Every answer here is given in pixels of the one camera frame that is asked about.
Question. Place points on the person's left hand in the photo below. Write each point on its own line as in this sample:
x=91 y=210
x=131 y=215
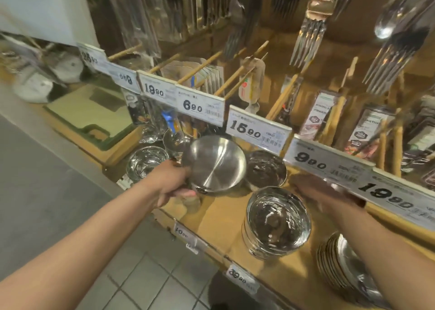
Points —
x=163 y=180

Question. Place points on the person's right hand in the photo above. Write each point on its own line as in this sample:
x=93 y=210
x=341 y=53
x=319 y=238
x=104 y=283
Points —
x=317 y=191

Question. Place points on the person's right fingers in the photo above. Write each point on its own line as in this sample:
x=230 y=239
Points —
x=304 y=185

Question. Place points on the person's left thumb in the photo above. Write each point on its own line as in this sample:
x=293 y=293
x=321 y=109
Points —
x=185 y=193

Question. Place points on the shallow steel bowl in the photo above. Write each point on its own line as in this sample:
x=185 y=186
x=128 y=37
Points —
x=215 y=162

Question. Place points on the person's left forearm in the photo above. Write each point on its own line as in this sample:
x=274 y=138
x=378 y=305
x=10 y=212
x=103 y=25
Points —
x=78 y=252

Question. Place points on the person's right forearm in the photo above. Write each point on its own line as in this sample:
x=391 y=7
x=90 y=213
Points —
x=390 y=248

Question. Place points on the small stack of steel bowls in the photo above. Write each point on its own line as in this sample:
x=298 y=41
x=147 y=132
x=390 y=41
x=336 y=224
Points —
x=266 y=168

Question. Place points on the small white price label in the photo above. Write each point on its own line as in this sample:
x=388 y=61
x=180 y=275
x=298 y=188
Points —
x=185 y=235
x=242 y=279

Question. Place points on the tall stack of steel bowls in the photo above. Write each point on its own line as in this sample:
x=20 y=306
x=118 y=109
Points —
x=277 y=221

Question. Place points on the wooden shelf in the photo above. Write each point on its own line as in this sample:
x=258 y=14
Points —
x=221 y=225

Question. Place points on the shiny steel bowl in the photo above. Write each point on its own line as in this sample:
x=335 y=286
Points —
x=174 y=143
x=146 y=162

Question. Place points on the row of shelf price tags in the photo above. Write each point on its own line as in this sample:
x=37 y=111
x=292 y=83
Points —
x=258 y=129

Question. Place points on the white boxed knife pack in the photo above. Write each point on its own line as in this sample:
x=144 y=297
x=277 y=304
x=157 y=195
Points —
x=319 y=114

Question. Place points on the stack of steel plates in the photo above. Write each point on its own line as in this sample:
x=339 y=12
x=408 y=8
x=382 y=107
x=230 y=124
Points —
x=346 y=269

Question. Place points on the black printed package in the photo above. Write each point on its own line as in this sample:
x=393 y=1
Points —
x=137 y=109

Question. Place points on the carded peeler package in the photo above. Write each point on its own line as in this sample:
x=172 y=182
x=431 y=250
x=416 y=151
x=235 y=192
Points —
x=251 y=82

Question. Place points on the row of carded utensil packs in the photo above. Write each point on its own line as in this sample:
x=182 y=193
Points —
x=207 y=75

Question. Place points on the green cutting board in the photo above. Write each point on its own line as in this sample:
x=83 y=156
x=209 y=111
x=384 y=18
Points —
x=91 y=112

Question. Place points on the black packaged utensils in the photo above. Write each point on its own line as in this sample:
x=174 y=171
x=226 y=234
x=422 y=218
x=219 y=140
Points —
x=419 y=140

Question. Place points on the wooden display pegs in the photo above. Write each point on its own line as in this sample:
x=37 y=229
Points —
x=238 y=78

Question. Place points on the steel fork pack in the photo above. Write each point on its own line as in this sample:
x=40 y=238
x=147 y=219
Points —
x=311 y=31

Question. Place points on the steel fork set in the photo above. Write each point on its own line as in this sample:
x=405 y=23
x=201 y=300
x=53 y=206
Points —
x=396 y=60

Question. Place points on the dark hanging fork set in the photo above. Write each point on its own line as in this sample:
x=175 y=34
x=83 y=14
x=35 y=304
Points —
x=243 y=17

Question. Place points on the steel spoon set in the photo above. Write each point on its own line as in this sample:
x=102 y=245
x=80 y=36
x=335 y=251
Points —
x=385 y=26

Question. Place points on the white pot lids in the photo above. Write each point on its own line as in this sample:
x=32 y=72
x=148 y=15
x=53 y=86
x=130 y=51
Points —
x=44 y=78

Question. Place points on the clear packets of cutlery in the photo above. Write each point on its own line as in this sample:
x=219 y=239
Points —
x=136 y=14

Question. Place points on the white sign board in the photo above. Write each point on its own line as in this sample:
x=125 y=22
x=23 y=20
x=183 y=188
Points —
x=40 y=7

